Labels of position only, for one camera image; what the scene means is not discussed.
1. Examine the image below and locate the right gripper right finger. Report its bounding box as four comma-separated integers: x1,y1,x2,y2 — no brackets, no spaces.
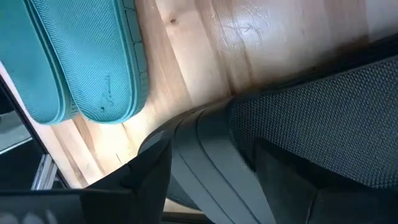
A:
255,139,398,224

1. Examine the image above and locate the dark grey slide sandal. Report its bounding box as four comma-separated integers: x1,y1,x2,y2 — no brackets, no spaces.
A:
138,55,398,224

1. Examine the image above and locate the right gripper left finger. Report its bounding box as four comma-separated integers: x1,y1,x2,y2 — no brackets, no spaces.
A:
81,138,172,224

